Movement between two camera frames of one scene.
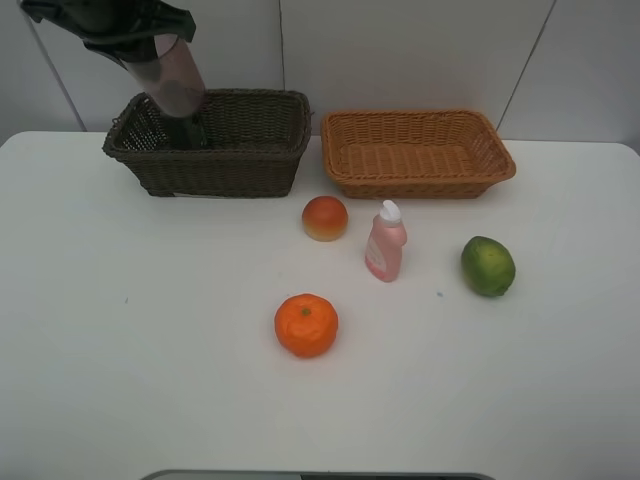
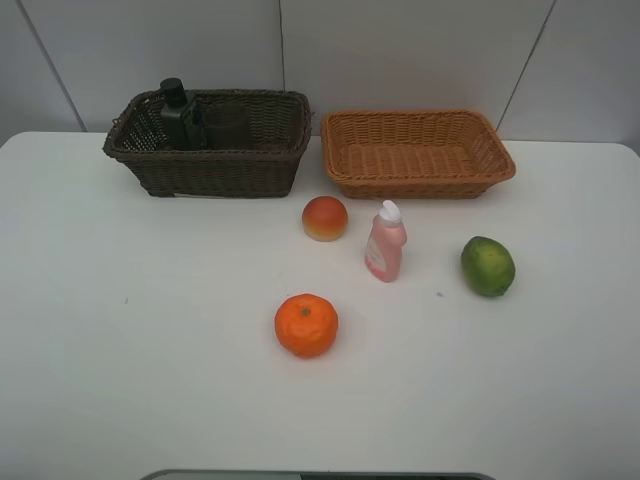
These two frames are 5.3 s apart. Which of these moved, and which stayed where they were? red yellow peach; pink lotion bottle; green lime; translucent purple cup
Moved: translucent purple cup
Stayed: green lime; pink lotion bottle; red yellow peach
